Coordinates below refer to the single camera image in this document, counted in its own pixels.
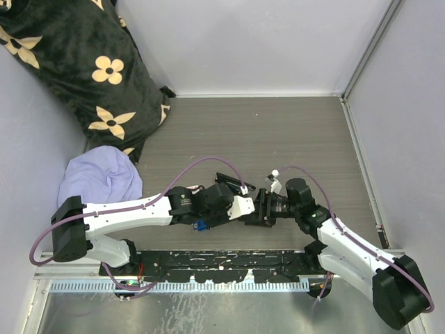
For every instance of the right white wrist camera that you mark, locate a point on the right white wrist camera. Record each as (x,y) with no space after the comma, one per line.
(273,185)

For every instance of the black floral plush blanket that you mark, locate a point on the black floral plush blanket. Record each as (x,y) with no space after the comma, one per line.
(86,56)

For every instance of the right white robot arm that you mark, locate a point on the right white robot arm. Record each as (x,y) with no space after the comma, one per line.
(394,285)

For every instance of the lavender crumpled cloth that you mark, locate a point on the lavender crumpled cloth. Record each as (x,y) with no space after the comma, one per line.
(101,175)

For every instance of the black stapler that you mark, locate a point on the black stapler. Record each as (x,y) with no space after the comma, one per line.
(233,183)

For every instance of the blue stapler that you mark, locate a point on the blue stapler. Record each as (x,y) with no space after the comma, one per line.
(200,225)

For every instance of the white slotted cable duct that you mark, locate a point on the white slotted cable duct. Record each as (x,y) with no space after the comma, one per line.
(105,286)

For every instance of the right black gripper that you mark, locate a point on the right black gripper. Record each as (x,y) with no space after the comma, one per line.
(263,216)

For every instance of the black mounting base plate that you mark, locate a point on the black mounting base plate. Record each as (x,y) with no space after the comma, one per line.
(222,266)

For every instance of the aluminium corner frame post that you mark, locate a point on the aluminium corner frame post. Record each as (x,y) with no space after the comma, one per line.
(383,26)

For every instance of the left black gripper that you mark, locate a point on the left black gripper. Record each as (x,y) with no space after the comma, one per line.
(224,220)

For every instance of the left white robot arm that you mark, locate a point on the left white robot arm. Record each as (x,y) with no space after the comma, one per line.
(82,230)

